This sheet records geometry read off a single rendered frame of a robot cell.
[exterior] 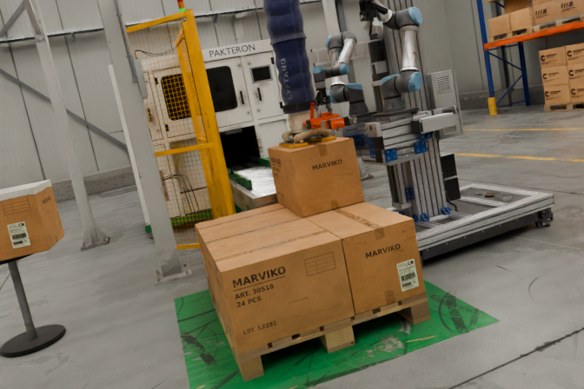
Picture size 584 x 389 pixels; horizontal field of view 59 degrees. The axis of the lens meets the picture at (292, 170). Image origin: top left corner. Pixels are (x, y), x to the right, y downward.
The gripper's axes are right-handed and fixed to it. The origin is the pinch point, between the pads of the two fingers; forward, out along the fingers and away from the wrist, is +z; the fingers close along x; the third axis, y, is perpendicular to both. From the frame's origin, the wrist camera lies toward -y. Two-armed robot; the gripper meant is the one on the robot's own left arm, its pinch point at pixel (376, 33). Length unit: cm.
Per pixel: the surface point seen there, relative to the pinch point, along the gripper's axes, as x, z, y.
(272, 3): -34, -31, 48
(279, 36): -34, -11, 47
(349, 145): -10, 62, 25
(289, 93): -35, 24, 47
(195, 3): -956, -231, -113
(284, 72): -36, 11, 47
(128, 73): -155, -16, 131
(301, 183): -13, 77, 59
